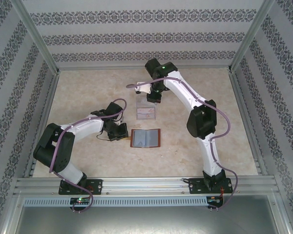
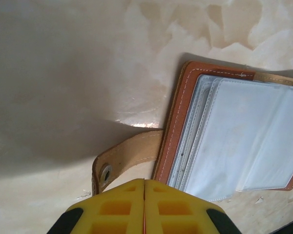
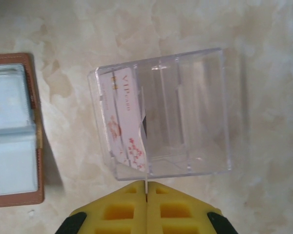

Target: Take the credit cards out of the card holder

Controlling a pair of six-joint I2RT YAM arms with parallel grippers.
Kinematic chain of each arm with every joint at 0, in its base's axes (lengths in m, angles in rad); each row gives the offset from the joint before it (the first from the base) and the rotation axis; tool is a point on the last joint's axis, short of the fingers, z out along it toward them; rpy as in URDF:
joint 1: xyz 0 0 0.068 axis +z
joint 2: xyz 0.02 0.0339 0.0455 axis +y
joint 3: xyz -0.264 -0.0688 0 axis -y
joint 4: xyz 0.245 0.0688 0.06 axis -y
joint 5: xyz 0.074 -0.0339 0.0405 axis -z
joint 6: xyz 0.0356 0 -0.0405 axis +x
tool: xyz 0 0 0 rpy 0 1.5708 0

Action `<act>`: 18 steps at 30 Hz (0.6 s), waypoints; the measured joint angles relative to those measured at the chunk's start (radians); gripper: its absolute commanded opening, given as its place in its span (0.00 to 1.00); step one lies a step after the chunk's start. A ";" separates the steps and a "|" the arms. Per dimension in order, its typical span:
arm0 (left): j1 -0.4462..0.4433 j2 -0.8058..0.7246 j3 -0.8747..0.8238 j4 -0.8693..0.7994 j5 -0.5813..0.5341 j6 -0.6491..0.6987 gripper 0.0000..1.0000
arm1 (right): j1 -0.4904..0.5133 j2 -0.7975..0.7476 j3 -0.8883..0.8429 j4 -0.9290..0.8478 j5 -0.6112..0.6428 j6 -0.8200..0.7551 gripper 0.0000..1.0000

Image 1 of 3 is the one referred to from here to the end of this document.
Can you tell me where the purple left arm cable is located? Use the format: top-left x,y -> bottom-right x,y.
48,98 -> 127,213

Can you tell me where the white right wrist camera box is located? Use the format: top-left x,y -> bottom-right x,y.
133,81 -> 152,95

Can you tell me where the grey metal panel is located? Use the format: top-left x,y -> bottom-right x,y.
14,206 -> 281,234

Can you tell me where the aluminium side rail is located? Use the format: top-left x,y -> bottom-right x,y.
228,68 -> 269,176
23,69 -> 62,178

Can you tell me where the right controller circuit board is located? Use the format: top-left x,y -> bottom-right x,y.
207,195 -> 225,205

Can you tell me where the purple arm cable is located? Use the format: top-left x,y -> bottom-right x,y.
126,77 -> 240,211
48,98 -> 127,213

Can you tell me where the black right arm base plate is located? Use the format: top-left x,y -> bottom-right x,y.
188,177 -> 234,195

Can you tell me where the white slotted cable duct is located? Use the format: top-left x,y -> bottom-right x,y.
22,196 -> 209,207

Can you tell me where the brown leather card holder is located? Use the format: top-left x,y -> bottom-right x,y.
129,128 -> 162,149

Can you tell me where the aluminium mounting rail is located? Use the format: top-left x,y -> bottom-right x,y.
13,175 -> 281,196

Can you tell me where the left controller circuit board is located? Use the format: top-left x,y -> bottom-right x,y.
69,196 -> 92,205

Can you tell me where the controller circuit board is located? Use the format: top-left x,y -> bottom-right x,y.
69,196 -> 92,205
207,195 -> 225,205

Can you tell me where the aluminium corner post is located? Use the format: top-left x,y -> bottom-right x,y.
227,0 -> 277,73
13,0 -> 61,74

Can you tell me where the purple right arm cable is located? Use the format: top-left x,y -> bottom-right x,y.
126,77 -> 240,211

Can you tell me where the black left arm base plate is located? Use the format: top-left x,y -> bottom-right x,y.
58,178 -> 104,196

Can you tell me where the clear plastic tray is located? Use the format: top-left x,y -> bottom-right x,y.
135,96 -> 158,121

